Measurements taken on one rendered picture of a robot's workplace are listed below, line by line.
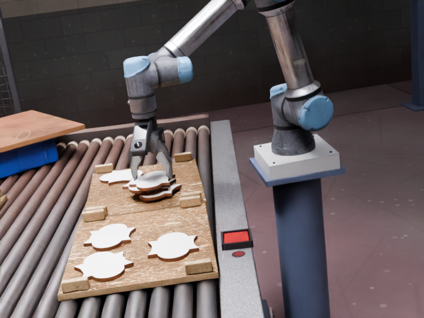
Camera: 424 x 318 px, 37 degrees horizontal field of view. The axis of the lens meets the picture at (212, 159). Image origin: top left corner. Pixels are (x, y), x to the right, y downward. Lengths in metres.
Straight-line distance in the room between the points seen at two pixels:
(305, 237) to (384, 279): 1.06
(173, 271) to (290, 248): 0.90
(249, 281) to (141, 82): 0.68
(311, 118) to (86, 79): 4.93
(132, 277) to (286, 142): 0.89
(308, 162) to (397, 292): 1.20
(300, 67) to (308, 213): 0.53
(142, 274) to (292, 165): 0.82
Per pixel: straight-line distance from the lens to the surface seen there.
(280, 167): 2.06
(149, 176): 1.88
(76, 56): 6.69
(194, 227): 1.61
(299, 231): 2.21
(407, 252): 3.48
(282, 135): 2.12
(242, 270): 1.42
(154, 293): 1.38
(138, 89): 1.77
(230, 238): 1.55
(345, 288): 3.15
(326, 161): 2.10
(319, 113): 1.97
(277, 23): 1.90
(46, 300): 1.45
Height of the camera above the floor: 1.58
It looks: 18 degrees down
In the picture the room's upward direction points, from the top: 7 degrees counter-clockwise
